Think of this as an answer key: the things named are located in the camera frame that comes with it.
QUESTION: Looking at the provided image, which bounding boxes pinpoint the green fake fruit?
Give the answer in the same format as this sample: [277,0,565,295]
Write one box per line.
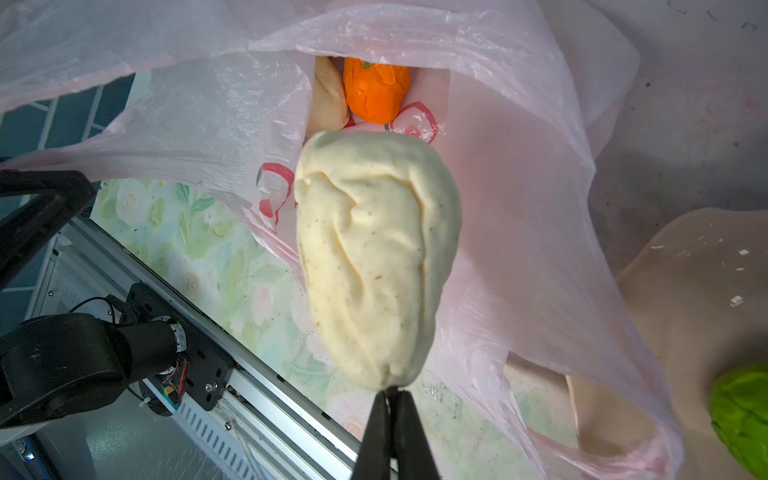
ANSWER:
[709,364,767,479]

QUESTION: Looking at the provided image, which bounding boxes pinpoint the beige fake potato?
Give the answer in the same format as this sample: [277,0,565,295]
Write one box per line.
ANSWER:
[305,56,349,139]

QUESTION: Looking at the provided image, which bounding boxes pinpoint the pink plastic bag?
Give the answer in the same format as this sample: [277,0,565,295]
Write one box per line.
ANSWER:
[1,1,685,479]

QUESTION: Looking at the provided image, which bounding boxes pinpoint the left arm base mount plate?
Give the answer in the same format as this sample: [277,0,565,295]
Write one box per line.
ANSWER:
[127,283,235,411]

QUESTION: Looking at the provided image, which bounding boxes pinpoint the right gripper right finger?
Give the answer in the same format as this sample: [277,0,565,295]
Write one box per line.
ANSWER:
[392,390,440,480]

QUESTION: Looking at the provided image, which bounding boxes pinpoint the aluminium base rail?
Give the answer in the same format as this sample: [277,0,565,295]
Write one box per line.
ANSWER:
[31,217,359,479]

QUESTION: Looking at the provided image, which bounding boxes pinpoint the white slotted cable duct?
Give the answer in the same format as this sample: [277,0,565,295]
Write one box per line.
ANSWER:
[142,379,288,479]

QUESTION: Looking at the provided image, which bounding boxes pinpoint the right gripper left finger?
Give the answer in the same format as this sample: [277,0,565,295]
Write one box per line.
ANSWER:
[351,388,398,480]

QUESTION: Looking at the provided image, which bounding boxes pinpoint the pale yellow fake fruit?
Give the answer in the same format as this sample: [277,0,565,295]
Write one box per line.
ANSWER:
[294,131,462,391]

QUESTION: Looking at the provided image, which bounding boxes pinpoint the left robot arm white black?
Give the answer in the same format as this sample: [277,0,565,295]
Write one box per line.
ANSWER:
[1,170,187,429]

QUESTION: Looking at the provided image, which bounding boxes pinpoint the orange fake tangerine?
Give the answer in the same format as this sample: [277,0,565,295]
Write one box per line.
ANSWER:
[343,57,410,125]

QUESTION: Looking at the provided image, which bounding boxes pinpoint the peach scalloped bowl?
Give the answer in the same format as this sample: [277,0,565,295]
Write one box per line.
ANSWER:
[563,206,768,480]

